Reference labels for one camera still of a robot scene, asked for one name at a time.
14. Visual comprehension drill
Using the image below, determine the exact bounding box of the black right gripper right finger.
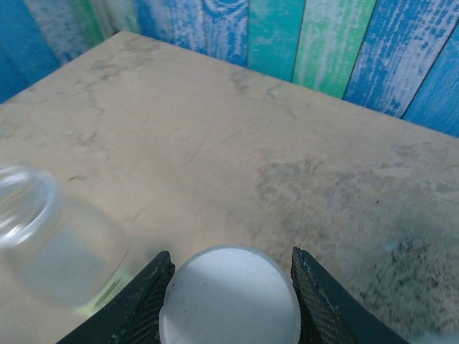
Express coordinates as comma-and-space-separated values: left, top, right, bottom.
290, 246, 412, 344

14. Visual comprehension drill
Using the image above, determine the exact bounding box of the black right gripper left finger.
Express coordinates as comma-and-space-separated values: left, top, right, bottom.
55, 250, 176, 344

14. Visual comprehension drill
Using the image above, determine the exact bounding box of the clear bottle with green label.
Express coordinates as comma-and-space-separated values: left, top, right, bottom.
0, 163, 132, 316

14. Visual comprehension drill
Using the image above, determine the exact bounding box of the white bottle cap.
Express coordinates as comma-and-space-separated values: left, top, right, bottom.
157, 243, 301, 344

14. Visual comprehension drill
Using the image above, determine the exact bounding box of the metal corner post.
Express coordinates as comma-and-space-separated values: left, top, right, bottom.
102, 0, 141, 35

